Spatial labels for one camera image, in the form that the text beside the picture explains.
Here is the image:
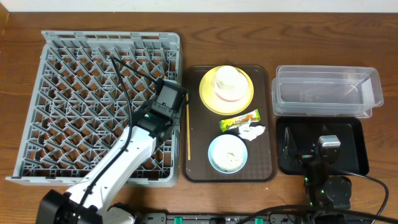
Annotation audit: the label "wooden chopstick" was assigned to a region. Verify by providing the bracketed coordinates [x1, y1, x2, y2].
[186, 94, 191, 161]

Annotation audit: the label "grey dishwasher rack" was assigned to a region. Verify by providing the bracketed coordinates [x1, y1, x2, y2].
[8, 30, 183, 186]

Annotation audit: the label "white tissue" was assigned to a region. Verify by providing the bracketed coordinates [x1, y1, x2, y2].
[238, 123, 266, 141]

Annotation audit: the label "rice leftovers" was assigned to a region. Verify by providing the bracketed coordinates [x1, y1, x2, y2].
[212, 138, 244, 172]

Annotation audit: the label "cream cup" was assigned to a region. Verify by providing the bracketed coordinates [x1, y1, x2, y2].
[215, 65, 239, 89]

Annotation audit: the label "green orange snack wrapper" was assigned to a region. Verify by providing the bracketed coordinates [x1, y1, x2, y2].
[220, 109, 261, 132]

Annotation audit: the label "light blue bowl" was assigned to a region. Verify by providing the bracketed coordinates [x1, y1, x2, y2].
[208, 134, 248, 174]

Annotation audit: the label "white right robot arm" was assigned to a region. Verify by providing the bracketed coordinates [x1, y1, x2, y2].
[282, 128, 352, 209]

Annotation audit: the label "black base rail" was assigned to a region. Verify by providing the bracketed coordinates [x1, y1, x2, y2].
[137, 213, 373, 224]

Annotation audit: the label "brown serving tray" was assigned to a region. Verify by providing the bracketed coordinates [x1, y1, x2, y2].
[180, 65, 277, 183]

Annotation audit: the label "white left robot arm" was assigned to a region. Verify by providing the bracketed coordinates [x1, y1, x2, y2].
[36, 100, 182, 223]

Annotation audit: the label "black waste tray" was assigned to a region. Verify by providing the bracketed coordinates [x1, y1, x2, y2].
[276, 116, 369, 175]

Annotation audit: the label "yellow plate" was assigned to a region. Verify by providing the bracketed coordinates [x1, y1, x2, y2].
[199, 65, 254, 115]

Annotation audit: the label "clear plastic container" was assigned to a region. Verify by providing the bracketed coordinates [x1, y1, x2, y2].
[272, 65, 384, 118]

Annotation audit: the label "pink bowl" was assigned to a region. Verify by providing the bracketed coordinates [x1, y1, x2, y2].
[213, 73, 249, 102]

